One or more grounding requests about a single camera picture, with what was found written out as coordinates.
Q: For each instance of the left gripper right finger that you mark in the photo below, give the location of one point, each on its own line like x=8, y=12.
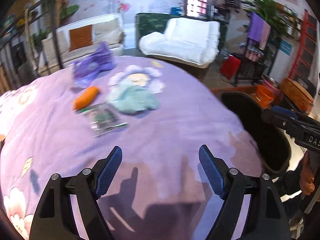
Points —
x=266, y=217

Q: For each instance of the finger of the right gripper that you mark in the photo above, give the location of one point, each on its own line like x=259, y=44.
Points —
x=305, y=135
x=296, y=115

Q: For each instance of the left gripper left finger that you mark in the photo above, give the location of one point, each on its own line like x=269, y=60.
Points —
x=54, y=218

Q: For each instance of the light green tissue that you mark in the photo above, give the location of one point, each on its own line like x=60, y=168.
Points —
x=132, y=99

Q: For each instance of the black trash bin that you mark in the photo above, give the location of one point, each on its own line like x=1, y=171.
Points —
x=274, y=149

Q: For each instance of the orange plastic bucket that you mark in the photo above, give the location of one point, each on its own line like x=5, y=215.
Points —
x=264, y=97

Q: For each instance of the black metal towel rack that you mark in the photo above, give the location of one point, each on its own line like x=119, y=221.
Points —
x=257, y=58

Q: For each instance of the red stool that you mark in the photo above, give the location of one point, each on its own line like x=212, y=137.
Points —
x=230, y=66

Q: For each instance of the purple hanging towel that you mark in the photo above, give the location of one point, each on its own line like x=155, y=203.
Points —
x=255, y=28

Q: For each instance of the potted green plant right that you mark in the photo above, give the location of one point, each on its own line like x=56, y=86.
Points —
x=279, y=20

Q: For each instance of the clear green-edged wrapper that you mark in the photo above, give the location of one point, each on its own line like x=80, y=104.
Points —
x=102, y=119

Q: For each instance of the white cushioned armchair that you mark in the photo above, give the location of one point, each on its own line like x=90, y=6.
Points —
x=184, y=40

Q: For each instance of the orange snack packet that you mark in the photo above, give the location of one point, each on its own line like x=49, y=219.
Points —
x=86, y=98

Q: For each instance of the purple floral bed sheet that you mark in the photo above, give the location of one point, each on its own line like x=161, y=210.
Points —
x=160, y=190

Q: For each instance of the purple plastic bag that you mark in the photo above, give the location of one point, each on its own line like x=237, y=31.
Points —
x=87, y=70

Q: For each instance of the white wicker swing sofa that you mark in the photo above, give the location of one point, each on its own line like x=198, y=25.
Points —
x=105, y=28

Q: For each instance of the brown square cushion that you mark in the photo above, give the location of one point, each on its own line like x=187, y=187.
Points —
x=80, y=37

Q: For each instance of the black iron bed frame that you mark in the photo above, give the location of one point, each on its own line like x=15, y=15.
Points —
x=29, y=46

